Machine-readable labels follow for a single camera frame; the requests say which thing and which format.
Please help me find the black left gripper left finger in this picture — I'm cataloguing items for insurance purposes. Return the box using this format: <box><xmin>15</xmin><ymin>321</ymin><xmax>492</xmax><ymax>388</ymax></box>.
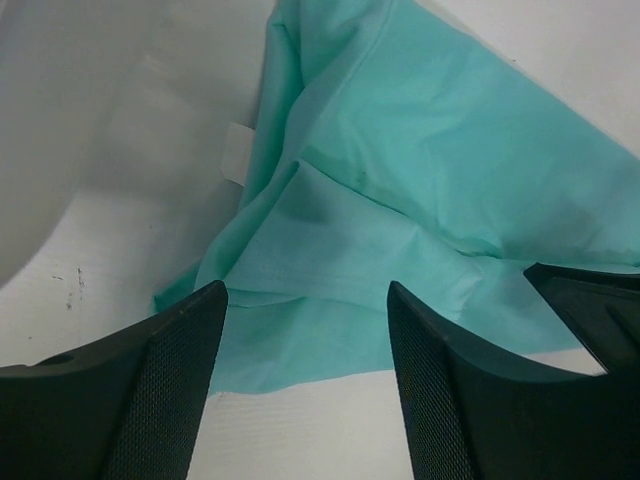
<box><xmin>1</xmin><ymin>281</ymin><xmax>228</xmax><ymax>479</ymax></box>

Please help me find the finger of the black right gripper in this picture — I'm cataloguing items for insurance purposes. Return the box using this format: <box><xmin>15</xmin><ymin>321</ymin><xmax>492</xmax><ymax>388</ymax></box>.
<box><xmin>524</xmin><ymin>264</ymin><xmax>639</xmax><ymax>373</ymax></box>

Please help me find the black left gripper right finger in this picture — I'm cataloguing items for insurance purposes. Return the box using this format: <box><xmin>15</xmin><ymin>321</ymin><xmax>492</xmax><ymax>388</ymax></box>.
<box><xmin>387</xmin><ymin>282</ymin><xmax>639</xmax><ymax>479</ymax></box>

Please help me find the teal t shirt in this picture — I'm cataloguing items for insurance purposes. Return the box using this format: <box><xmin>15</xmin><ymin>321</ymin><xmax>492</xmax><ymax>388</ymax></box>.
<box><xmin>155</xmin><ymin>1</ymin><xmax>639</xmax><ymax>394</ymax></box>

